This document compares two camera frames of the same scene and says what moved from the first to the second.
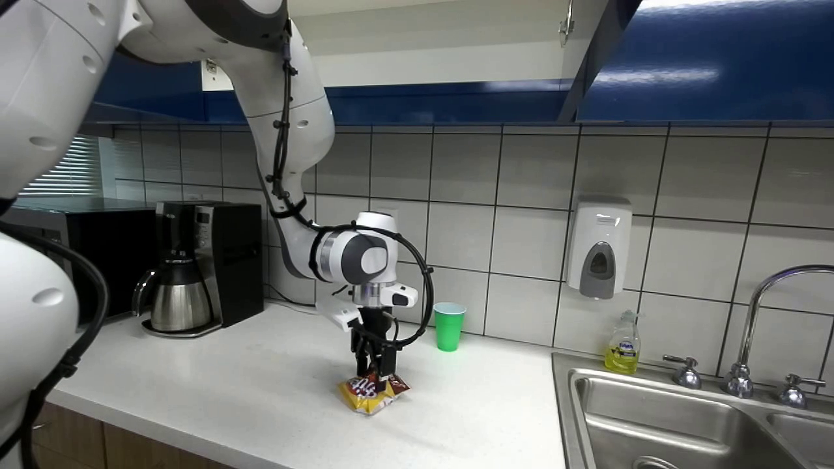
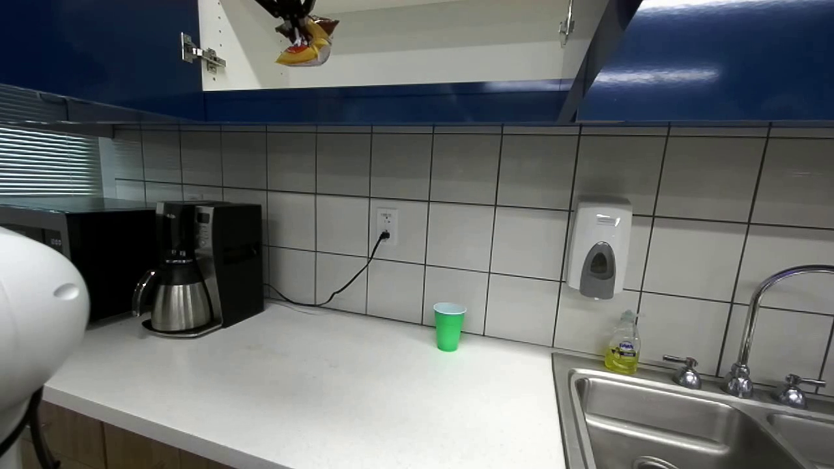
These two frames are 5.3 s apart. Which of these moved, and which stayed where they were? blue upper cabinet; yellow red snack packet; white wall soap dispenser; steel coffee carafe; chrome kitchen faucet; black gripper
Moved: black gripper; yellow red snack packet
Stayed: blue upper cabinet; steel coffee carafe; chrome kitchen faucet; white wall soap dispenser
